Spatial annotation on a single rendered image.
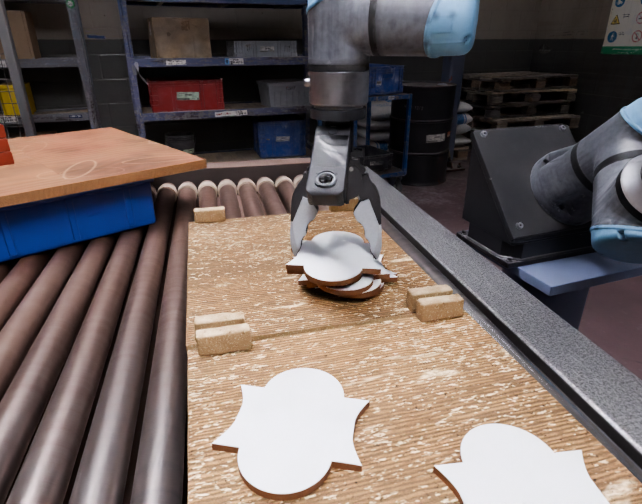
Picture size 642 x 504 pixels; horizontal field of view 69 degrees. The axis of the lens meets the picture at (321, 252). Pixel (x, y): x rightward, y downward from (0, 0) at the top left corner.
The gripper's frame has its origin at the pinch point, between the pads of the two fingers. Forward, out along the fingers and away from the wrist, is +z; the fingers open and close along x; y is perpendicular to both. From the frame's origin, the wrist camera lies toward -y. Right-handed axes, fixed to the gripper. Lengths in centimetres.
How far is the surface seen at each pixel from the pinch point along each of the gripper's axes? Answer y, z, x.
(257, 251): 9.1, 4.1, 13.7
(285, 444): -30.9, 3.4, 1.6
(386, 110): 436, 38, -15
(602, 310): 158, 98, -124
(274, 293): -4.3, 4.2, 8.0
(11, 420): -28.6, 5.9, 29.2
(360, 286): -5.5, 1.7, -3.8
